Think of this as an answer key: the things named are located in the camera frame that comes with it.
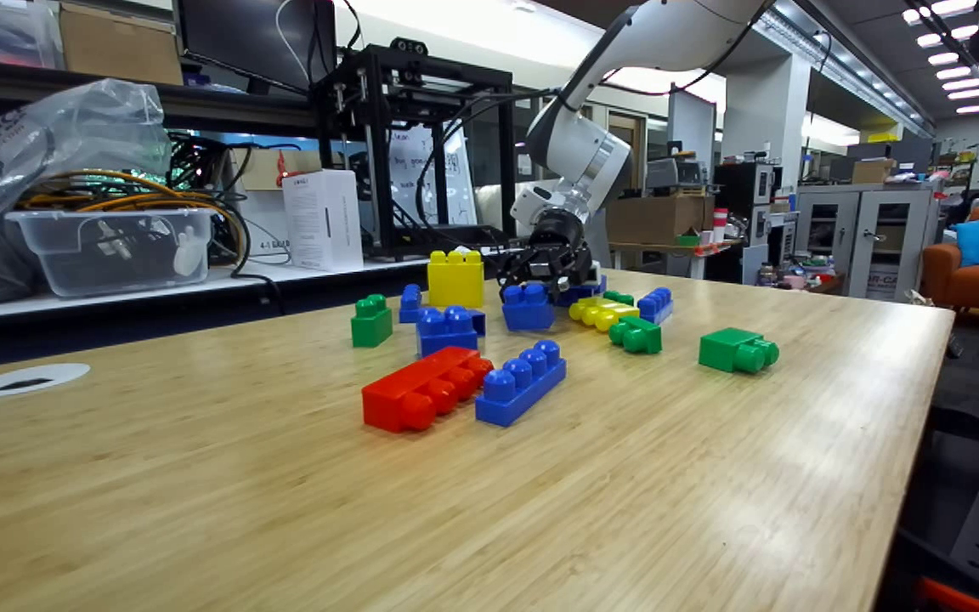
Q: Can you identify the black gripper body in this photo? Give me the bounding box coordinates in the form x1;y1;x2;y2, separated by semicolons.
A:
523;208;593;275

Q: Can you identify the small blue toy block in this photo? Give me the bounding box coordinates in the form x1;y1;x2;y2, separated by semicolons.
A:
635;282;676;325
396;282;428;325
500;277;557;336

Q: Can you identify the long blue toy block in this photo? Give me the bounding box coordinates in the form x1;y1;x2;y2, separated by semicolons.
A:
471;336;571;428
554;273;607;309

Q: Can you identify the flat yellow toy block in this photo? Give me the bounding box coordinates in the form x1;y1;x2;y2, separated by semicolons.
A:
568;292;642;336

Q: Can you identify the clear acrylic panel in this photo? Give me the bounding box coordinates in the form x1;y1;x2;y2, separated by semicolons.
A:
471;174;614;267

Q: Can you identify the tall yellow toy block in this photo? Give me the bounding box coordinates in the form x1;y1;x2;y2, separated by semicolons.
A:
426;246;488;313

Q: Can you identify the square blue toy block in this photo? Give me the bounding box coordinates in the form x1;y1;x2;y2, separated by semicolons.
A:
414;301;488;357

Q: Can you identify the large cardboard box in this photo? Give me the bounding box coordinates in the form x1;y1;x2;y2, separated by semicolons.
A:
605;190;717;249

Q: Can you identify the long red toy block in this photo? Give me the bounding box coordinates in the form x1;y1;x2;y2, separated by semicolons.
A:
360;347;497;434

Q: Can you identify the white board panel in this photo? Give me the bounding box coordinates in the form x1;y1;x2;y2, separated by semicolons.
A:
667;80;721;190

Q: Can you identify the white glass door cabinet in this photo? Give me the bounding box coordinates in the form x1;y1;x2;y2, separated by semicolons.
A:
793;183;941;301

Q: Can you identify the black monitor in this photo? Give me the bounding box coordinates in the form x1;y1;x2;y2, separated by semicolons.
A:
175;0;341;99

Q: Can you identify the orange sofa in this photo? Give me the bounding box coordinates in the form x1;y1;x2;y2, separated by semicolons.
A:
922;197;979;318

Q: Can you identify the clear plastic storage bin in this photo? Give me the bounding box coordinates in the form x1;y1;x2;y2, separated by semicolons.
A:
3;205;217;301

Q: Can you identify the brown cardboard box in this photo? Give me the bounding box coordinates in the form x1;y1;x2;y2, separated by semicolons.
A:
59;0;185;89

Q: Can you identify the clear plastic bag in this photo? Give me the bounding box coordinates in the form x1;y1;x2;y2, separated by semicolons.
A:
0;79;175;309

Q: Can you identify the orange clamp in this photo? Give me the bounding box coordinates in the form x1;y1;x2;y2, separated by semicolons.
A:
915;574;979;612

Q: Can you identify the white round table grommet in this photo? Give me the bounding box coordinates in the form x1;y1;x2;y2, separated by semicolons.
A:
0;360;94;401

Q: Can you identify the black printer frame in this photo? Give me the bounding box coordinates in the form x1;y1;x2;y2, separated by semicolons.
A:
314;37;521;258

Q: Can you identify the black wall shelf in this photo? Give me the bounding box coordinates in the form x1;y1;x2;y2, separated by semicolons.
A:
0;55;323;131

